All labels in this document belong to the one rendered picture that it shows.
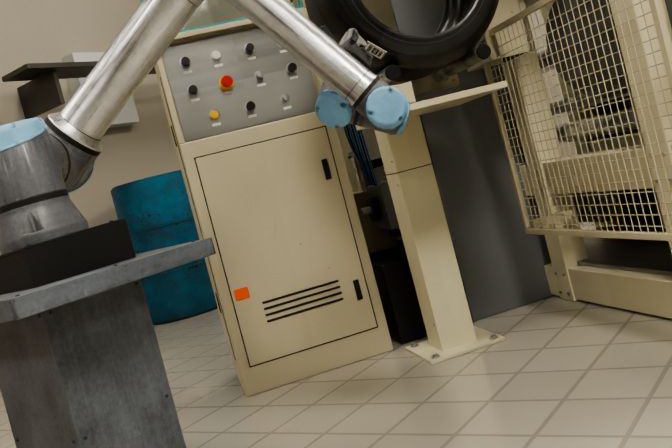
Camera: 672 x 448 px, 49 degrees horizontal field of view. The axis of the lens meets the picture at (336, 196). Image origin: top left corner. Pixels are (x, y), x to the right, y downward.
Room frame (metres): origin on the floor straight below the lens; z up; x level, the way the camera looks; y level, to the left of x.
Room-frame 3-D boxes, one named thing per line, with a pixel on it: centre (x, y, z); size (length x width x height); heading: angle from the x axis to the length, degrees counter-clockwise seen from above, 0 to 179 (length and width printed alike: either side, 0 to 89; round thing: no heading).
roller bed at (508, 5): (2.54, -0.66, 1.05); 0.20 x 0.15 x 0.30; 13
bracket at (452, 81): (2.42, -0.30, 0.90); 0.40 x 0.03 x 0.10; 103
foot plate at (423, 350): (2.49, -0.26, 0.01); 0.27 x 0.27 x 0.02; 13
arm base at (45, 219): (1.63, 0.65, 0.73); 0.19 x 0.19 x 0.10
